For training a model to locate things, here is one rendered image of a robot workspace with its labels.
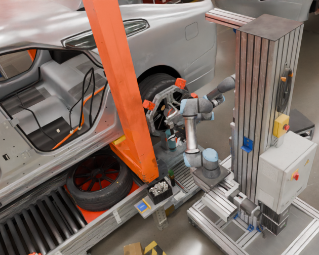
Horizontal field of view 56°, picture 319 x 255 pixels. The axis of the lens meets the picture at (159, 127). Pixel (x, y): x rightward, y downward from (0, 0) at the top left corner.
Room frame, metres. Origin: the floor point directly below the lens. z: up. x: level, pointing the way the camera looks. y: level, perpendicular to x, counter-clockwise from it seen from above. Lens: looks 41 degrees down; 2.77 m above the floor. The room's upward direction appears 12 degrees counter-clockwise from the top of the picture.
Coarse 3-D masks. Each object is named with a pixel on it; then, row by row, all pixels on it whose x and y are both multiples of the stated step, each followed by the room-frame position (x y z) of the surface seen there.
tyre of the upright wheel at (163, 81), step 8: (144, 80) 2.60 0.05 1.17; (152, 80) 2.56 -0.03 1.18; (160, 80) 2.53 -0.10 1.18; (168, 80) 2.52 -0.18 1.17; (144, 88) 2.50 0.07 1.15; (152, 88) 2.45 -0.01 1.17; (160, 88) 2.45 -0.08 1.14; (184, 88) 2.60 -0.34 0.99; (144, 96) 2.41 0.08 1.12; (152, 96) 2.40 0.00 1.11; (144, 112) 2.34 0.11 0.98; (152, 136) 2.35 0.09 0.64
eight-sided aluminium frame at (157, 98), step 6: (168, 90) 2.45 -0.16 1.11; (174, 90) 2.43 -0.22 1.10; (180, 90) 2.47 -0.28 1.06; (156, 96) 2.37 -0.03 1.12; (162, 96) 2.35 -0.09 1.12; (156, 102) 2.32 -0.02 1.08; (156, 108) 2.31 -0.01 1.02; (150, 114) 2.28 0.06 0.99; (150, 120) 2.27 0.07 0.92; (150, 126) 2.27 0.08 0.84; (180, 126) 2.44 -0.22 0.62; (150, 132) 2.29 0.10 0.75; (156, 132) 2.28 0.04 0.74; (162, 132) 2.37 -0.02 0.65; (174, 132) 2.39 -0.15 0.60
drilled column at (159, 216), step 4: (160, 208) 1.66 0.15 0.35; (156, 212) 1.63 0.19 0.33; (160, 212) 1.65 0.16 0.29; (164, 212) 1.67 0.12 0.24; (156, 216) 1.63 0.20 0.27; (160, 216) 1.65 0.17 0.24; (164, 216) 1.67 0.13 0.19; (156, 220) 1.65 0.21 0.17; (160, 220) 1.64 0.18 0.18; (164, 220) 1.66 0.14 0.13; (156, 224) 1.68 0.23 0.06; (160, 224) 1.63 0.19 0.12; (164, 224) 1.66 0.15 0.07; (160, 228) 1.63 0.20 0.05; (164, 228) 1.65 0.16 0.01
